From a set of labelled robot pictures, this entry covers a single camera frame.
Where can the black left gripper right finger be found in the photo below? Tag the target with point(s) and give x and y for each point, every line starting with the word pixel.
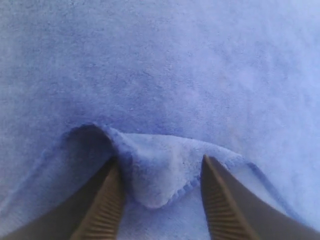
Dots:
pixel 233 212

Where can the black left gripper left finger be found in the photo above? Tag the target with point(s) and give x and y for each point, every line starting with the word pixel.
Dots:
pixel 92 213

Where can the blue towel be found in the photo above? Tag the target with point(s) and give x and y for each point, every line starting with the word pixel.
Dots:
pixel 158 85

